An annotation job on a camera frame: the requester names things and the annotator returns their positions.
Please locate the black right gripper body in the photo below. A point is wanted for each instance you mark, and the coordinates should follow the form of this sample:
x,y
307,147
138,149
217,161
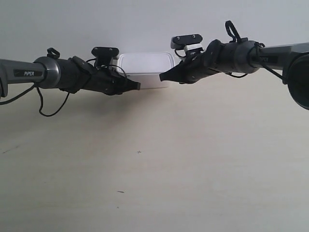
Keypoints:
x,y
198,63

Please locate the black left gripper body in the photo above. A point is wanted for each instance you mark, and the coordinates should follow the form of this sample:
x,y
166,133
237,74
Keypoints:
x,y
103,79

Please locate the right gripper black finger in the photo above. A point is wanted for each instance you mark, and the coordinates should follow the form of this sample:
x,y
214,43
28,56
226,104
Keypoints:
x,y
176,74

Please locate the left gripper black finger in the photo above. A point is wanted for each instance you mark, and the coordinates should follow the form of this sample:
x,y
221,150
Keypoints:
x,y
131,85

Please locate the white lidded plastic container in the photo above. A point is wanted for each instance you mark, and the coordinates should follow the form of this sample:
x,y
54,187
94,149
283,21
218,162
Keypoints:
x,y
145,68

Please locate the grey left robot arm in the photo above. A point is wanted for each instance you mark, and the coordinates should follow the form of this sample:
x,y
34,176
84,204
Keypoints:
x,y
69,75

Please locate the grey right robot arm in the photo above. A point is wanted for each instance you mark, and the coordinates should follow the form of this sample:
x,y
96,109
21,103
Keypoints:
x,y
240,57

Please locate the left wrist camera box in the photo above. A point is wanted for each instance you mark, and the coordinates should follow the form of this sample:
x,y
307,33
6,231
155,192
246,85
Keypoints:
x,y
104,56

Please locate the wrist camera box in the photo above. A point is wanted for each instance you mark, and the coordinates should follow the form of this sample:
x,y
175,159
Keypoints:
x,y
186,45
104,56

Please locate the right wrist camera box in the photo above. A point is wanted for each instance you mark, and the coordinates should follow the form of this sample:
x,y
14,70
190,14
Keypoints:
x,y
186,45

